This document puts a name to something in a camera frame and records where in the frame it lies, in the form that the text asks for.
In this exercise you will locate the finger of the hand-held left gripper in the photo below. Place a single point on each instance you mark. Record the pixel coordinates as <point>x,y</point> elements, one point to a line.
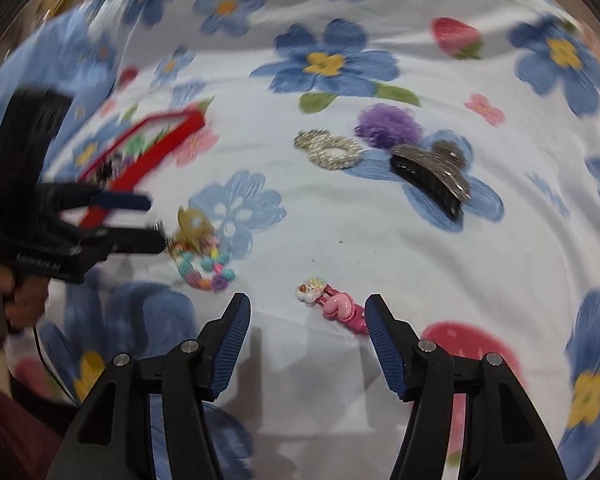
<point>122,202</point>
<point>130,242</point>

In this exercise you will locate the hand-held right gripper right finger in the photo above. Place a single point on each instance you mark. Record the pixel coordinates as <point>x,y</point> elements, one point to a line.
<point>385,350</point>

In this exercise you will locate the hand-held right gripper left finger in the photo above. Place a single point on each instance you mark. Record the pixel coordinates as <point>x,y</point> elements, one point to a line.
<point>232,345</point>

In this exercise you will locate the red shallow box tray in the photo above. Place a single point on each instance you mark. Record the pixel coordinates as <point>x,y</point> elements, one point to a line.
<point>145,160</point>

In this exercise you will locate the pastel pink hair clips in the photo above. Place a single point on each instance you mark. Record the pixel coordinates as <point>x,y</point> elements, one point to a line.
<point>337,307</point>

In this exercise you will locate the amber gold hair clip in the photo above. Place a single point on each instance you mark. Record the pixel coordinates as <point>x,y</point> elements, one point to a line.
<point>192,225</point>

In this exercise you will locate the person's left hand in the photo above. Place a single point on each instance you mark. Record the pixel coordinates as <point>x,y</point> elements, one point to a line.
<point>25,300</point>

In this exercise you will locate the floral white bedsheet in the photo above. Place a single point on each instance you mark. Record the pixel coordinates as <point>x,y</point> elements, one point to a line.
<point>330,240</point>

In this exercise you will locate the light blue quilt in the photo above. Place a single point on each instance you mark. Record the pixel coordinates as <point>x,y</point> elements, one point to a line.
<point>75,55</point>

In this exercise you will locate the black glitter claw clip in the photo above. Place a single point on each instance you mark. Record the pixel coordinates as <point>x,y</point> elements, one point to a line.
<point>430,175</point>

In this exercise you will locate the pearl hair clip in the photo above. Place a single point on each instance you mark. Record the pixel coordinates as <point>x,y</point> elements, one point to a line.
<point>330,152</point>

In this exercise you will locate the dark red clothing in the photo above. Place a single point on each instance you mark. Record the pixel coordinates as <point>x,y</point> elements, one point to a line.
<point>10,425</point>

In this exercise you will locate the purple fluffy scrunchie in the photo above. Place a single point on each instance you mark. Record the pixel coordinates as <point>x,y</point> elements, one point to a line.
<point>387,125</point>

